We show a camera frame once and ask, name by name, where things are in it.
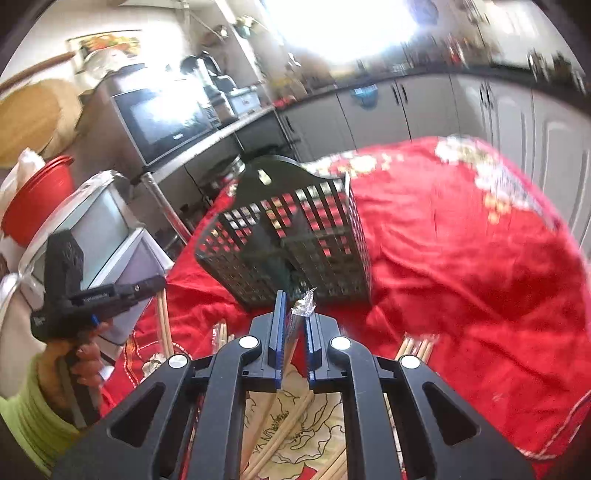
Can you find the chopsticks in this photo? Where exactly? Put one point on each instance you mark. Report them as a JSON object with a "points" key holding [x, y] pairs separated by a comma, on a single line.
{"points": [[262, 403], [420, 346]]}

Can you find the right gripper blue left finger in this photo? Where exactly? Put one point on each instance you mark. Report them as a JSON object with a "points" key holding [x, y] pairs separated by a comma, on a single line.
{"points": [[279, 331]]}

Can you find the round woven bamboo tray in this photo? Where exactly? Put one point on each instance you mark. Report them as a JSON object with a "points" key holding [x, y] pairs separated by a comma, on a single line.
{"points": [[41, 117]]}

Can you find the black electric kettle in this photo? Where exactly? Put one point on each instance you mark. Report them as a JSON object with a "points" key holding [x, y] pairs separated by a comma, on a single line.
{"points": [[215, 84]]}

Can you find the red plastic basin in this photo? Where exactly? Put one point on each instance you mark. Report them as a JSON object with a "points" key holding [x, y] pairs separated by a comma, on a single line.
{"points": [[37, 199]]}

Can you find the chrome table leg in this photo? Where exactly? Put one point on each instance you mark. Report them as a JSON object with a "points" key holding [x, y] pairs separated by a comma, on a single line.
{"points": [[166, 208]]}

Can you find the silver microwave oven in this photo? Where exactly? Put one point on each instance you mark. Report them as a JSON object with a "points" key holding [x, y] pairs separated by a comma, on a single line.
{"points": [[134, 132]]}

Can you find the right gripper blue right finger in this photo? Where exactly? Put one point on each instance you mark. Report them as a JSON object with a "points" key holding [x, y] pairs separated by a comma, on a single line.
{"points": [[313, 345]]}

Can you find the left hand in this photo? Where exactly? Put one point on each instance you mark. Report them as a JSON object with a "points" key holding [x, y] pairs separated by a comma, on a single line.
{"points": [[85, 369]]}

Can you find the wrapped chopsticks on table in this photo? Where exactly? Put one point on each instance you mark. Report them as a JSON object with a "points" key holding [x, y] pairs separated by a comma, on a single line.
{"points": [[420, 346]]}

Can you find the black plastic utensil basket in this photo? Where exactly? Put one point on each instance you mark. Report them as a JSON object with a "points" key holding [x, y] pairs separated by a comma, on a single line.
{"points": [[288, 230]]}

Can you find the red floral tablecloth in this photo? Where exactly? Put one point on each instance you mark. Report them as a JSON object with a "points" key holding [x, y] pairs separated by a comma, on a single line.
{"points": [[464, 247]]}

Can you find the white plastic drawer cabinet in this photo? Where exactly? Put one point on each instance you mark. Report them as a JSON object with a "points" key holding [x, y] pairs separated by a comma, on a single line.
{"points": [[117, 248]]}

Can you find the fruit picture on wall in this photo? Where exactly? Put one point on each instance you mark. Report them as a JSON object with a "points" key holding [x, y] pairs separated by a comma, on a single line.
{"points": [[95, 50]]}

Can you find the blue bag on cabinet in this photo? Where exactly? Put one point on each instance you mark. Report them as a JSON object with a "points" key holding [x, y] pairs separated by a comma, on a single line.
{"points": [[366, 97]]}

